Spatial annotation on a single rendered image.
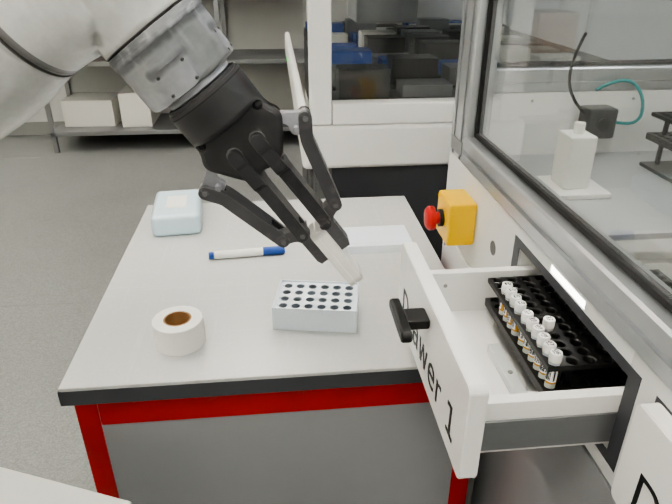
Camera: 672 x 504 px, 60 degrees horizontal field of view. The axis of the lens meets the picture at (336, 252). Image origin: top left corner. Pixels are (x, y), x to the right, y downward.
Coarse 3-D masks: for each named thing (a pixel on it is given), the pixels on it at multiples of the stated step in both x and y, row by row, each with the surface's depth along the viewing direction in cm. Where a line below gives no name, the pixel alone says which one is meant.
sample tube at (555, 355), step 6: (552, 354) 56; (558, 354) 56; (552, 360) 56; (558, 360) 56; (546, 372) 58; (552, 372) 57; (546, 378) 58; (552, 378) 57; (546, 384) 58; (552, 384) 58
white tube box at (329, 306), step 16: (288, 288) 90; (304, 288) 90; (320, 288) 90; (336, 288) 91; (352, 288) 91; (288, 304) 86; (304, 304) 86; (320, 304) 86; (336, 304) 86; (352, 304) 86; (272, 320) 86; (288, 320) 85; (304, 320) 85; (320, 320) 85; (336, 320) 85; (352, 320) 85
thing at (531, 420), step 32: (448, 288) 75; (480, 288) 76; (480, 320) 75; (480, 352) 69; (512, 352) 69; (512, 416) 54; (544, 416) 54; (576, 416) 54; (608, 416) 55; (512, 448) 55
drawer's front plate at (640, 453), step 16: (640, 416) 48; (656, 416) 46; (640, 432) 48; (656, 432) 46; (624, 448) 50; (640, 448) 48; (656, 448) 46; (624, 464) 50; (640, 464) 48; (656, 464) 46; (624, 480) 51; (656, 480) 46; (624, 496) 51; (640, 496) 48; (656, 496) 46
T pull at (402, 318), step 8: (392, 304) 64; (400, 304) 64; (392, 312) 64; (400, 312) 63; (408, 312) 63; (416, 312) 63; (424, 312) 63; (400, 320) 61; (408, 320) 62; (416, 320) 62; (424, 320) 62; (400, 328) 60; (408, 328) 60; (416, 328) 62; (424, 328) 62; (400, 336) 60; (408, 336) 59
